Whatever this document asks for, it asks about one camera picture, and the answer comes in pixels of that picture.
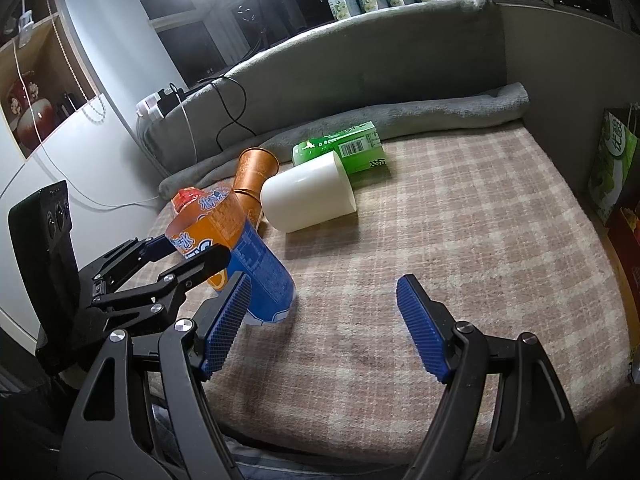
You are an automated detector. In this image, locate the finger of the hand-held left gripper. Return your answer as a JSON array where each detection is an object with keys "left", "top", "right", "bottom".
[
  {"left": 79, "top": 236, "right": 177, "bottom": 297},
  {"left": 91, "top": 247, "right": 232, "bottom": 321}
]

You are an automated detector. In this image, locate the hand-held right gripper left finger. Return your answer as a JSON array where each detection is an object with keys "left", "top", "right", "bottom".
[{"left": 57, "top": 271, "right": 253, "bottom": 480}]

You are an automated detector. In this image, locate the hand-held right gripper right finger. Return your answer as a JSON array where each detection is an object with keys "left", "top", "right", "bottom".
[{"left": 396, "top": 274, "right": 589, "bottom": 480}]

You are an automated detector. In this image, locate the orange and blue drink bottle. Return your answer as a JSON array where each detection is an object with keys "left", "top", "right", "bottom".
[{"left": 165, "top": 186, "right": 297, "bottom": 327}]

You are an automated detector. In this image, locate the white cup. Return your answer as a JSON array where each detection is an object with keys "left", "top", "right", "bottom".
[{"left": 260, "top": 151, "right": 359, "bottom": 234}]

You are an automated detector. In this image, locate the copper paper cup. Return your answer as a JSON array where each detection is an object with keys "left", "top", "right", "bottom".
[{"left": 233, "top": 147, "right": 280, "bottom": 227}]

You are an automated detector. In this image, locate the plaid blanket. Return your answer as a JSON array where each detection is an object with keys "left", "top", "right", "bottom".
[{"left": 120, "top": 122, "right": 634, "bottom": 461}]

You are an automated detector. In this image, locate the power strip with plugs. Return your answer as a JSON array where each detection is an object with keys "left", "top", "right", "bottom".
[{"left": 135, "top": 87, "right": 186, "bottom": 121}]

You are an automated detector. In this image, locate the red pot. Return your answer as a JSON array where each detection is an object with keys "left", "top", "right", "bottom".
[{"left": 6, "top": 70, "right": 57, "bottom": 152}]

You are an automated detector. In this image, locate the green drink carton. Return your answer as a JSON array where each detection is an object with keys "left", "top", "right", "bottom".
[{"left": 292, "top": 120, "right": 386, "bottom": 189}]

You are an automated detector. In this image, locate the rolled grey blanket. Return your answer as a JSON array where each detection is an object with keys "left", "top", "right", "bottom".
[{"left": 158, "top": 82, "right": 530, "bottom": 202}]

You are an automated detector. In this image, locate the red box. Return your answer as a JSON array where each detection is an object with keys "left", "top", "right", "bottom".
[{"left": 607, "top": 207, "right": 640, "bottom": 313}]

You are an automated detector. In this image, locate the white charger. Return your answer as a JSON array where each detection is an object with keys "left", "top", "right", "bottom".
[{"left": 12, "top": 7, "right": 37, "bottom": 47}]

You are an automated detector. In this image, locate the green paper bag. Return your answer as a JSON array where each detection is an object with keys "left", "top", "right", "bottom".
[{"left": 587, "top": 104, "right": 640, "bottom": 227}]

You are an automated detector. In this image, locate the grey fleece cover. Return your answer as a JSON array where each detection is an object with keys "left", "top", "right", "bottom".
[{"left": 137, "top": 0, "right": 507, "bottom": 173}]

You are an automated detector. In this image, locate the black tripod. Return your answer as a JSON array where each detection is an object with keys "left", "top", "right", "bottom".
[{"left": 237, "top": 0, "right": 273, "bottom": 57}]

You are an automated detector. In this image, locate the white cable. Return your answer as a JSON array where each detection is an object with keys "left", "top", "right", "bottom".
[{"left": 0, "top": 35, "right": 163, "bottom": 209}]

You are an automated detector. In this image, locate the black cable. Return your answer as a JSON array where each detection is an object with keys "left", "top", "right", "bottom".
[{"left": 186, "top": 77, "right": 259, "bottom": 154}]

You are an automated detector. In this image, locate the white bead chain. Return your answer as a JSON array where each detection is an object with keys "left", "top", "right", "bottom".
[{"left": 42, "top": 0, "right": 107, "bottom": 124}]

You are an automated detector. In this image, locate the wooden wall shelf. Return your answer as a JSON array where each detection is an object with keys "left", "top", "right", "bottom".
[{"left": 0, "top": 0, "right": 102, "bottom": 162}]

